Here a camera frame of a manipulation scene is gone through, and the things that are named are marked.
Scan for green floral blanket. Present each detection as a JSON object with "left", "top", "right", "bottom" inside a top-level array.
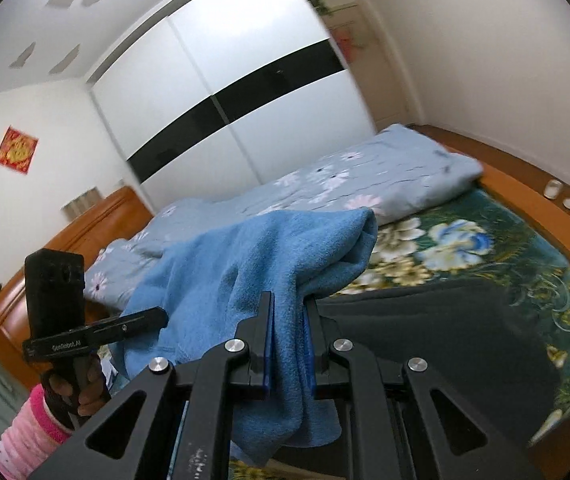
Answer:
[{"left": 227, "top": 187, "right": 570, "bottom": 480}]

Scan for red door decoration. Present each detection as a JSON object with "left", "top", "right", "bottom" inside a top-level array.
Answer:
[{"left": 337, "top": 25, "right": 361, "bottom": 63}]

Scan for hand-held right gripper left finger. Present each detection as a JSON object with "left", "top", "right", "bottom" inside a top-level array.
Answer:
[{"left": 28, "top": 291, "right": 276, "bottom": 480}]

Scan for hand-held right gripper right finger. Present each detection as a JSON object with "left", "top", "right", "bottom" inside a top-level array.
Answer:
[{"left": 302, "top": 295, "right": 546, "bottom": 480}]

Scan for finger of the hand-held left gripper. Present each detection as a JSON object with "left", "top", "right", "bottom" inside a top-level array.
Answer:
[{"left": 118, "top": 307, "right": 169, "bottom": 336}]

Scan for white door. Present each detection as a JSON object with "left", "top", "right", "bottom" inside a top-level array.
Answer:
[{"left": 322, "top": 0, "right": 423, "bottom": 128}]

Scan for red wall decoration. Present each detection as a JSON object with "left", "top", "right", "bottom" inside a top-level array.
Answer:
[{"left": 0, "top": 126, "right": 40, "bottom": 175}]

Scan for wall switches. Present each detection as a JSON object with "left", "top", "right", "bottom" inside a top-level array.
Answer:
[{"left": 60, "top": 186, "right": 102, "bottom": 221}]

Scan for white wardrobe with black stripe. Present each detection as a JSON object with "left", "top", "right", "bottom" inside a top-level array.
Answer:
[{"left": 85, "top": 0, "right": 381, "bottom": 213}]

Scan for person's left hand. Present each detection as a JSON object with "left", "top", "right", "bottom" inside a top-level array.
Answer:
[{"left": 40, "top": 352, "right": 112, "bottom": 433}]

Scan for blue fleece garment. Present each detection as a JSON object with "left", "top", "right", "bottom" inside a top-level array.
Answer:
[{"left": 110, "top": 207, "right": 380, "bottom": 466}]

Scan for blue flowered quilt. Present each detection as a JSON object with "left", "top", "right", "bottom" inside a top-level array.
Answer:
[{"left": 82, "top": 124, "right": 483, "bottom": 311}]

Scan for wooden headboard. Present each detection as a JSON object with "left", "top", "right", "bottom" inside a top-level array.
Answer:
[{"left": 0, "top": 186, "right": 155, "bottom": 391}]

